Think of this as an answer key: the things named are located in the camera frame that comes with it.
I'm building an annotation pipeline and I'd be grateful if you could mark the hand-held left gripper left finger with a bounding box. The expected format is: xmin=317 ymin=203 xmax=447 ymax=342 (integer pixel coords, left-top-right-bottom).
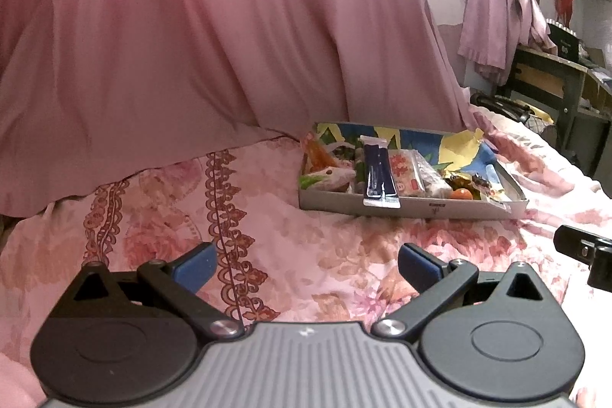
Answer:
xmin=50 ymin=241 xmax=244 ymax=339

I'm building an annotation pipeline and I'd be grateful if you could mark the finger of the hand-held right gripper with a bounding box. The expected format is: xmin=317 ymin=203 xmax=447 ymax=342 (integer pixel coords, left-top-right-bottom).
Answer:
xmin=555 ymin=224 xmax=601 ymax=266

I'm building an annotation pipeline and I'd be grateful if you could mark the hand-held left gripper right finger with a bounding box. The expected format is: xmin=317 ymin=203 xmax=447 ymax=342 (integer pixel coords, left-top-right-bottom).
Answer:
xmin=373 ymin=243 xmax=560 ymax=339

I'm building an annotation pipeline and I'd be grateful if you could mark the cardboard box with colourful lining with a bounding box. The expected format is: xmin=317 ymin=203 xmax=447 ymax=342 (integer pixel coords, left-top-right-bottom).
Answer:
xmin=298 ymin=121 xmax=530 ymax=223

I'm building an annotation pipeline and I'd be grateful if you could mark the white red-lettered snack packet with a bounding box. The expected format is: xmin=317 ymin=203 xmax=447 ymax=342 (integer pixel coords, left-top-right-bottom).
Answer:
xmin=387 ymin=149 xmax=452 ymax=199

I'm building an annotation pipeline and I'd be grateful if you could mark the gold brown snack packet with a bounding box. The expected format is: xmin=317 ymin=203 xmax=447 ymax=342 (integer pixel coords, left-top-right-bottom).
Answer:
xmin=444 ymin=168 xmax=491 ymax=199

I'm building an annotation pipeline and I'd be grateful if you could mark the dark blue snack packet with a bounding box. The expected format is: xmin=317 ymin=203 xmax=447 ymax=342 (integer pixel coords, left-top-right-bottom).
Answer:
xmin=360 ymin=135 xmax=402 ymax=209

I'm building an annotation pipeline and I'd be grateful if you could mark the clear orange snack packet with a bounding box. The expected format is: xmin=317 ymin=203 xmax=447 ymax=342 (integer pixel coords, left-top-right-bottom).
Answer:
xmin=304 ymin=135 xmax=341 ymax=174

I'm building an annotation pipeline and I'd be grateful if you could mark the pink floral bedsheet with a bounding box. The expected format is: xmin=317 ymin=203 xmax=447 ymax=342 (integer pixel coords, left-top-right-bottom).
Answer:
xmin=0 ymin=102 xmax=612 ymax=408

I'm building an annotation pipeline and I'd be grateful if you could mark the black chair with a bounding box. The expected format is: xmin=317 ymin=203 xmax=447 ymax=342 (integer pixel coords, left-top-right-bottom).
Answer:
xmin=470 ymin=91 xmax=552 ymax=128

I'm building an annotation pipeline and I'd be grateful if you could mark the dark wooden desk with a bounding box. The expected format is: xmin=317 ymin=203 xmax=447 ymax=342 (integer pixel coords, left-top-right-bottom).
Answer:
xmin=496 ymin=44 xmax=612 ymax=161

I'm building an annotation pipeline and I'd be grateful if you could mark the black box on desk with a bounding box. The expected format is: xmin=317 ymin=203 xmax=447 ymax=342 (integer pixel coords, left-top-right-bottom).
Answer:
xmin=545 ymin=18 xmax=583 ymax=58

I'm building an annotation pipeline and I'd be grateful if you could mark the pink fleece blanket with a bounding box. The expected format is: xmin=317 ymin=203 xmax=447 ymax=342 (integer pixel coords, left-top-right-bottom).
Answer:
xmin=0 ymin=349 xmax=49 ymax=408

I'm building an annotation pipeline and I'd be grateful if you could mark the pink curtain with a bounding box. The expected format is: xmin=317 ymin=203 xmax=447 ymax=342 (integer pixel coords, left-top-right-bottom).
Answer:
xmin=0 ymin=0 xmax=475 ymax=218

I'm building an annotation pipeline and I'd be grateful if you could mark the hanging lilac garment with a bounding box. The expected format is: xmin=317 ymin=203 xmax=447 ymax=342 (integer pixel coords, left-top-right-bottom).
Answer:
xmin=457 ymin=0 xmax=556 ymax=86

